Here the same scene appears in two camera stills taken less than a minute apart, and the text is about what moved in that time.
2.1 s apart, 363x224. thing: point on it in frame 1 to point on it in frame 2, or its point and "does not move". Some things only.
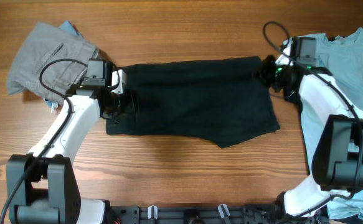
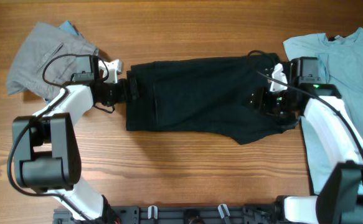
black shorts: [225, 100] does not move
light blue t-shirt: [353, 63] does not move
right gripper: [265, 68] to [260, 101]
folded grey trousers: [43, 43] does not move
